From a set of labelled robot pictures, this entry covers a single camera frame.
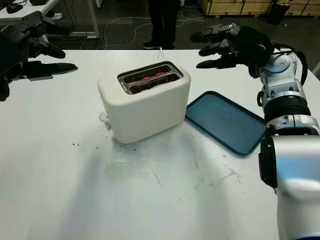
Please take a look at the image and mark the wooden pallet crates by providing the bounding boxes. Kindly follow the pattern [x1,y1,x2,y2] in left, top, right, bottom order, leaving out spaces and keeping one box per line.
[197,0,320,17]

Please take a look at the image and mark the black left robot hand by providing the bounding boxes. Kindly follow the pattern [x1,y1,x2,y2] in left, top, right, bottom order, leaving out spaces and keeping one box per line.
[0,11,79,83]

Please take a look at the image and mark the blue rectangular tray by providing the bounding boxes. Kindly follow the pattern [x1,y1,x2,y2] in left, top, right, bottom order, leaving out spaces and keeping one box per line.
[185,90,266,156]

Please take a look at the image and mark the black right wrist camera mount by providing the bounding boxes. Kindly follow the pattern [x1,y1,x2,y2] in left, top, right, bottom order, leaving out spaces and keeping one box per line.
[248,62,262,79]

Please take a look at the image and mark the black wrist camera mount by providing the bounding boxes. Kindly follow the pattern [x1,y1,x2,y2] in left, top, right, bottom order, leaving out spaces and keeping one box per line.
[248,62,262,79]
[0,78,11,102]

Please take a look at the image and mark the white two-slot toaster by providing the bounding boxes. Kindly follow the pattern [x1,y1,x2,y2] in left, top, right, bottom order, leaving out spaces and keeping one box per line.
[97,60,192,145]

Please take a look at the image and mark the standing person in dark trousers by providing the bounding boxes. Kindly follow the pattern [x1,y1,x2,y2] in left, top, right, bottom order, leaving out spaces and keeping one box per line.
[147,0,181,50]

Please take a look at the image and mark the black computer mouse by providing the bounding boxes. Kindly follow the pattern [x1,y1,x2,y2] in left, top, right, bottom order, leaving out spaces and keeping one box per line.
[6,3,24,15]

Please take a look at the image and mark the white office desk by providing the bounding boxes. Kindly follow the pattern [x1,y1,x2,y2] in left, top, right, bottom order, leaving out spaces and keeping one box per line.
[0,0,102,40]

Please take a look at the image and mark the white cable on floor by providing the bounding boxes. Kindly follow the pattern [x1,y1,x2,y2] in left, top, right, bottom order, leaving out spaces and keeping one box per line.
[96,4,208,50]

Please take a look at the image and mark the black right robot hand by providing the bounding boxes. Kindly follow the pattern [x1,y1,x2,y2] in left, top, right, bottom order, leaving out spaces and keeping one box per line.
[189,23,275,70]

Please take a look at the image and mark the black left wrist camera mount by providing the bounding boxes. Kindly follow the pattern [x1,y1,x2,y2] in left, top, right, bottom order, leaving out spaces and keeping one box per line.
[0,78,11,102]

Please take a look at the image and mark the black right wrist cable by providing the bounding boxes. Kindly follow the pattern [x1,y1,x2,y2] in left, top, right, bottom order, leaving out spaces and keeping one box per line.
[272,42,310,87]

